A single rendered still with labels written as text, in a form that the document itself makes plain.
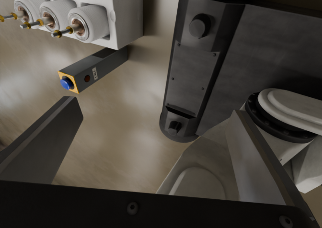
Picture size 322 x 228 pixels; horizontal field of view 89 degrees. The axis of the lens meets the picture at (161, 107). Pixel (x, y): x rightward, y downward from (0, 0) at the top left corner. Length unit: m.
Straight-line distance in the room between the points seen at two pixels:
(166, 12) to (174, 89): 0.29
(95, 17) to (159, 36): 0.26
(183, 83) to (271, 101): 0.25
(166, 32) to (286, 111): 0.49
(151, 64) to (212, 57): 0.38
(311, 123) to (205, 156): 0.22
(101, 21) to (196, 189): 0.52
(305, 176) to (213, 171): 0.31
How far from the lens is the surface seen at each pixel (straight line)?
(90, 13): 0.58
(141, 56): 0.80
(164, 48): 0.73
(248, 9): 0.46
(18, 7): 0.78
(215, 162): 0.25
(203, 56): 0.48
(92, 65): 0.67
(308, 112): 0.41
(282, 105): 0.39
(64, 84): 0.64
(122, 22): 0.62
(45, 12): 0.68
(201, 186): 0.21
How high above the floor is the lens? 0.63
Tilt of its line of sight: 45 degrees down
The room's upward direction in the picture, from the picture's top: 144 degrees counter-clockwise
